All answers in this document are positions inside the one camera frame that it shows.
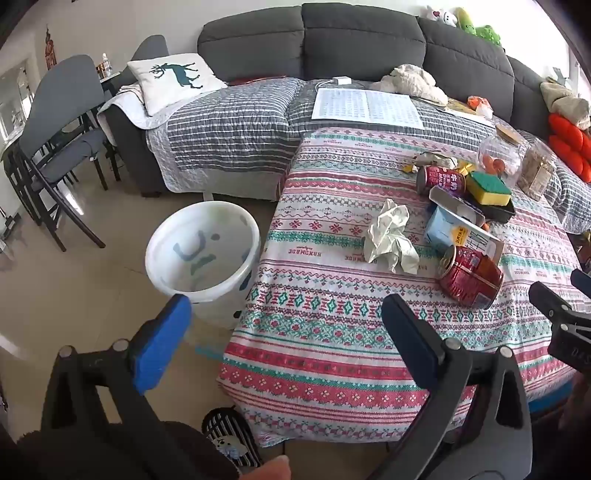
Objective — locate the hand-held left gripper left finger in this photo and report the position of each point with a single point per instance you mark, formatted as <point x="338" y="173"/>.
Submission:
<point x="161" y="337"/>

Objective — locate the white charger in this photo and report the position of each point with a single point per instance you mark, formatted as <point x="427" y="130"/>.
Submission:
<point x="342" y="81"/>

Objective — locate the red cushion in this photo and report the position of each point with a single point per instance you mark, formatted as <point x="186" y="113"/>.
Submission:
<point x="570" y="143"/>

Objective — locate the black tray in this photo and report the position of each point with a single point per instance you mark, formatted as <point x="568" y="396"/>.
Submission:
<point x="502" y="213"/>

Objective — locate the grey striped quilt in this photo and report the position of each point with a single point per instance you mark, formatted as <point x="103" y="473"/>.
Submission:
<point x="221" y="129"/>

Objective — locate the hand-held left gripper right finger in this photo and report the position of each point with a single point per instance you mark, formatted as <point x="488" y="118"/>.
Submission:
<point x="408" y="339"/>

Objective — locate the clear bag of snacks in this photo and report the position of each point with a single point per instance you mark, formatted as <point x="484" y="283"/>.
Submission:
<point x="538" y="171"/>

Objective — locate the glass jar with cork lid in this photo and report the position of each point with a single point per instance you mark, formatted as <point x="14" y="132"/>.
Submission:
<point x="501" y="154"/>

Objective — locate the light green plush toy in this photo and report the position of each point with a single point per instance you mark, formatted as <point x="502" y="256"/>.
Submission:
<point x="464" y="18"/>

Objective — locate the red drink can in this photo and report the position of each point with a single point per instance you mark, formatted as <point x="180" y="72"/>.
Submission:
<point x="438" y="181"/>
<point x="475" y="281"/>

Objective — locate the patterned tablecloth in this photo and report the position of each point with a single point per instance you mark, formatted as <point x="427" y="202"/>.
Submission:
<point x="323" y="277"/>

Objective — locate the yellow green sponge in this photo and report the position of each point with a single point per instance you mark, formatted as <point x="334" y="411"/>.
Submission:
<point x="487" y="189"/>

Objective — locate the beige cloth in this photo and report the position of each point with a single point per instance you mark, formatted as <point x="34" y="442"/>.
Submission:
<point x="568" y="102"/>

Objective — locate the person's right forearm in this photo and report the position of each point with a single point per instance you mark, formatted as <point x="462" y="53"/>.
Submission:
<point x="575" y="404"/>

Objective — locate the white deer print pillow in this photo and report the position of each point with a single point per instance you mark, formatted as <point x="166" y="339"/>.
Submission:
<point x="161" y="94"/>

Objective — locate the white plush toy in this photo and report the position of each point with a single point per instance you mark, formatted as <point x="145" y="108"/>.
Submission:
<point x="441" y="15"/>

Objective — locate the white printed paper sheet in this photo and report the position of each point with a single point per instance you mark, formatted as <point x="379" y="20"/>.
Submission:
<point x="364" y="108"/>

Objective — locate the crumpled white tissue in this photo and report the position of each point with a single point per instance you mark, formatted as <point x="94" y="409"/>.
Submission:
<point x="388" y="230"/>

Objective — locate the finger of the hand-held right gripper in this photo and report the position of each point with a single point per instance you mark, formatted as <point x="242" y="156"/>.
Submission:
<point x="582" y="281"/>
<point x="549" y="302"/>

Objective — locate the blue biscuit box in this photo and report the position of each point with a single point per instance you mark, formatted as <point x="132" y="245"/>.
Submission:
<point x="441" y="228"/>

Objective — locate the grey fabric sofa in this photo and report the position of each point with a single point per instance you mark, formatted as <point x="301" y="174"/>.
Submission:
<point x="360" y="41"/>

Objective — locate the small side table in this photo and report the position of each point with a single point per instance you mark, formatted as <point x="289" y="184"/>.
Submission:
<point x="111" y="79"/>

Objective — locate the clear water bottle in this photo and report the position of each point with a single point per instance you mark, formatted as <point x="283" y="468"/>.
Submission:
<point x="105" y="64"/>

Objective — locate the yellow wrapper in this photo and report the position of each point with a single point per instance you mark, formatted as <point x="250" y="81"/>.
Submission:
<point x="467" y="167"/>

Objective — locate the crumpled grey wrapper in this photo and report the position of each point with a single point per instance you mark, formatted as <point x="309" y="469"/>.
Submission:
<point x="434" y="159"/>

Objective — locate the orange white snack packet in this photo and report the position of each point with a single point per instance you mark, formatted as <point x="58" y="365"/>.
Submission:
<point x="480" y="105"/>

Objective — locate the person's leg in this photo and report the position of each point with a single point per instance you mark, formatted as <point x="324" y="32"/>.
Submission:
<point x="272" y="470"/>

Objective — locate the red wall ornament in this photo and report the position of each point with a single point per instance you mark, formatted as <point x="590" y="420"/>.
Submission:
<point x="51" y="48"/>

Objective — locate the grey upholstered chair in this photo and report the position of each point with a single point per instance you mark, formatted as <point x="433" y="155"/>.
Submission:
<point x="64" y="101"/>
<point x="150" y="48"/>

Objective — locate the tan paper pad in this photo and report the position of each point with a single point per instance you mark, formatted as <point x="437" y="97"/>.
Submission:
<point x="457" y="107"/>

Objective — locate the person's brown fleece clothing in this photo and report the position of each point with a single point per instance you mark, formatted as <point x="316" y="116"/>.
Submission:
<point x="194" y="454"/>

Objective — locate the striped slipper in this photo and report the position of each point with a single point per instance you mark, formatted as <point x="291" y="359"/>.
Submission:
<point x="240" y="436"/>

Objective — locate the white plastic trash bin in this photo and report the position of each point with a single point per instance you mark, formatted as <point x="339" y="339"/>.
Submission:
<point x="207" y="310"/>

